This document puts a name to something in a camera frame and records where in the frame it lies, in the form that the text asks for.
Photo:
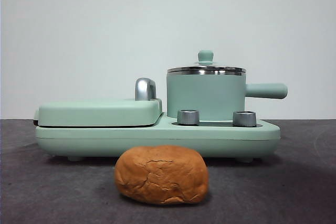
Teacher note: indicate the glass lid with green knob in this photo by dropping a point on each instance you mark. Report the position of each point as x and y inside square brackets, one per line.
[206, 55]

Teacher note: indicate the brown potato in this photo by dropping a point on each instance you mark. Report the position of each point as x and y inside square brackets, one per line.
[160, 174]

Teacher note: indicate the silver control knob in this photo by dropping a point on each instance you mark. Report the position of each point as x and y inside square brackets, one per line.
[187, 117]
[244, 118]

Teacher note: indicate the mint green griddle cover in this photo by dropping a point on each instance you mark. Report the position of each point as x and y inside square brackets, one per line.
[97, 111]

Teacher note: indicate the mint green breakfast machine base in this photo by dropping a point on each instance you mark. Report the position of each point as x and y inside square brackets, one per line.
[105, 140]

